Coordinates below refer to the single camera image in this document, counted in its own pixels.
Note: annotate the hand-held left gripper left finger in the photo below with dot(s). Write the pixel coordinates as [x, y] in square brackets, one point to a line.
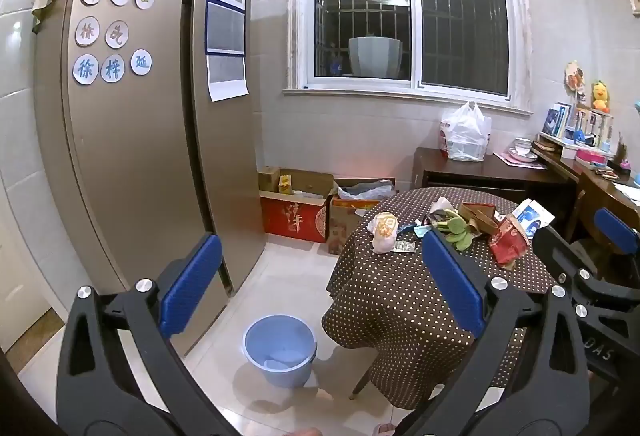
[192, 286]

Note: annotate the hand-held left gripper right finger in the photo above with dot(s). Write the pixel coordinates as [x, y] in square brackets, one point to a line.
[452, 286]

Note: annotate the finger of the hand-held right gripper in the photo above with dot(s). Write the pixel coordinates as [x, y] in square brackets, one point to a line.
[555, 248]
[615, 227]

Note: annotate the white blue box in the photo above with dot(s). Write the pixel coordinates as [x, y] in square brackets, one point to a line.
[532, 216]

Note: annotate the red snack packet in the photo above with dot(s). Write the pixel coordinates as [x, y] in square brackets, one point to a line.
[507, 241]

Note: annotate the green wrapper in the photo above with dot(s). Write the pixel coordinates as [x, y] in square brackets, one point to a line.
[456, 231]

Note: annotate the light blue packet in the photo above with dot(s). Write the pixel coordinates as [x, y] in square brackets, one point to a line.
[422, 231]

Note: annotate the small silver packet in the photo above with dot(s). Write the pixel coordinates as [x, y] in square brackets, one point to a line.
[404, 246]

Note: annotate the brown wrapper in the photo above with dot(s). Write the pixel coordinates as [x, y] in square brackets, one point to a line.
[480, 216]

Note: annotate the white printed paper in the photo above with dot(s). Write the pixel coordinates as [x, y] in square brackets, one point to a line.
[440, 207]

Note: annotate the white orange snack bag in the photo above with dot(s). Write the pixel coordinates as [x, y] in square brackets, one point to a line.
[383, 231]

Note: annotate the blue plastic bucket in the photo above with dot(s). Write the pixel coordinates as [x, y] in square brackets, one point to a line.
[280, 366]

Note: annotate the wooden chair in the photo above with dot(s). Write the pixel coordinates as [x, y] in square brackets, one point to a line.
[587, 201]

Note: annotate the brown polka dot tablecloth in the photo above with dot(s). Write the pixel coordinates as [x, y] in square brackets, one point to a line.
[400, 296]

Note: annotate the dark pen holder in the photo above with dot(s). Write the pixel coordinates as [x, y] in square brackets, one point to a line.
[623, 161]

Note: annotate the pink tissue box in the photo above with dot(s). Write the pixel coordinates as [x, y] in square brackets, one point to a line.
[591, 157]

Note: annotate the pink placemat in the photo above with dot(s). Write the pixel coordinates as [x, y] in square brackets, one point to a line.
[540, 164]

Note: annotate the bowl on saucer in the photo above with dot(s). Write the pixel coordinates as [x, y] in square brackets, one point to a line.
[522, 158]

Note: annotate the wooden desktop shelf organiser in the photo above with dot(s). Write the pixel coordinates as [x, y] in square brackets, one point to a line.
[552, 141]

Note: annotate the white bowl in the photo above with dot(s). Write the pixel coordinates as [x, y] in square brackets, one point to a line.
[522, 146]

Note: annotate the dark wooden desk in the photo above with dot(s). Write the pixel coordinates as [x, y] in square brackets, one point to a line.
[470, 169]

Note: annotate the red cardboard box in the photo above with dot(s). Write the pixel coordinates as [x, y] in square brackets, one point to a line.
[292, 218]

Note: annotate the blue book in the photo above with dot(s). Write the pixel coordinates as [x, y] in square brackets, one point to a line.
[552, 121]

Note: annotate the brown printed cardboard box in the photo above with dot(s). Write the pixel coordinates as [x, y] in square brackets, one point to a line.
[342, 223]

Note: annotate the grey plastic bag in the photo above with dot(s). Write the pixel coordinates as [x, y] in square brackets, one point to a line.
[365, 190]

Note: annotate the yellow plush duck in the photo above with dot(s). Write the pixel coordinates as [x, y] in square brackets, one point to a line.
[600, 97]

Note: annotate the small brown cardboard box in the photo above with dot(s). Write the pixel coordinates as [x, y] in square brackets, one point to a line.
[268, 178]

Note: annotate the yellow carton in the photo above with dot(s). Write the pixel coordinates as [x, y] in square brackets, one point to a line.
[285, 185]

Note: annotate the silver double-door refrigerator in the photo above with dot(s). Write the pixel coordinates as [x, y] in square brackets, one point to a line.
[125, 166]

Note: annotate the white plastic bag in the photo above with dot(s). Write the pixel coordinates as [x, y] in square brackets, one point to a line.
[467, 134]

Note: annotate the red white package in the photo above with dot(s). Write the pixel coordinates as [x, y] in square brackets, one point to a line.
[445, 139]

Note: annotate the person's foot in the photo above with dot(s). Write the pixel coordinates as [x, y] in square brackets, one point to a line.
[385, 429]

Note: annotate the white printed sheet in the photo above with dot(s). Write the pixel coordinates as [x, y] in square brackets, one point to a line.
[226, 76]

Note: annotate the white framed sliding window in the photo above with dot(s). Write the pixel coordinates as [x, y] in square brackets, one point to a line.
[362, 84]

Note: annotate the white ribbed planter pot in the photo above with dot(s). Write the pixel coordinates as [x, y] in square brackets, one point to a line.
[375, 59]

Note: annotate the round character fridge magnets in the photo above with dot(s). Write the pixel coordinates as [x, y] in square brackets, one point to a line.
[86, 69]

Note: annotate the round cartoon wall decoration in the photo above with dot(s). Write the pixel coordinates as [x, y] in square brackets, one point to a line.
[575, 77]

